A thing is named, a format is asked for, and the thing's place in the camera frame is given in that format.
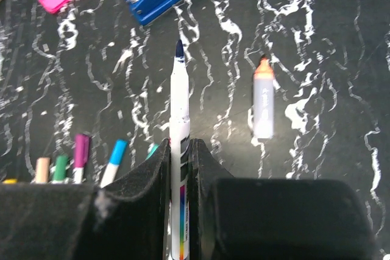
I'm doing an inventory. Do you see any dark blue marker pen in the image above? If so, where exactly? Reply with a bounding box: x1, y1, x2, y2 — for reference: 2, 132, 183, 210
169, 40, 190, 259

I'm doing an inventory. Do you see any dark green marker pen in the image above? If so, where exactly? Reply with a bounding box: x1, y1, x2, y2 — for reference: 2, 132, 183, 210
52, 155, 68, 184

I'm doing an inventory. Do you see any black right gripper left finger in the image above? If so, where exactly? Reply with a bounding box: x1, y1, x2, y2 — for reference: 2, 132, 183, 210
73, 139, 170, 259

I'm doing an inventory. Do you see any teal marker pen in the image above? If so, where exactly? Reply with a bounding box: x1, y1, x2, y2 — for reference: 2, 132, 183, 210
146, 144, 159, 160

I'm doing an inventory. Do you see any yellow orange marker pen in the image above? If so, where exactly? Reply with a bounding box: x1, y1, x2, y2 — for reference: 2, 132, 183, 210
2, 178, 18, 184

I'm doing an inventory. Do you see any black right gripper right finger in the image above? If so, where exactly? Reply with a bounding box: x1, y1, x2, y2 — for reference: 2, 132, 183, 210
189, 139, 377, 259

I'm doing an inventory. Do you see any purple marker pen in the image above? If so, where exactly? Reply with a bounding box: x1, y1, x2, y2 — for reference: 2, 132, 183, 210
73, 134, 90, 184

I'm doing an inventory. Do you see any peach marker pen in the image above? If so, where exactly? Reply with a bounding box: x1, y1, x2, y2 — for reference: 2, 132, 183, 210
35, 157, 51, 183

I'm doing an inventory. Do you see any thick orange highlighter pen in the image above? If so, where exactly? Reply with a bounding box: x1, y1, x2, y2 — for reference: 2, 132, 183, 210
253, 55, 274, 139

